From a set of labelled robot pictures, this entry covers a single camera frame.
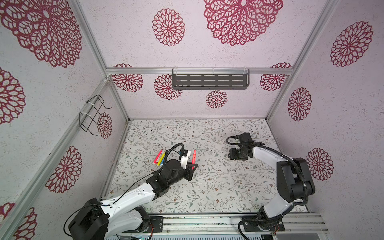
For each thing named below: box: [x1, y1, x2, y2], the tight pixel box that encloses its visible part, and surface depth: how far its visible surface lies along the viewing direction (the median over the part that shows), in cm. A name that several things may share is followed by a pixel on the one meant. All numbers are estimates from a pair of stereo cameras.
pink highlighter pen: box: [192, 149, 197, 165], surface depth 76 cm
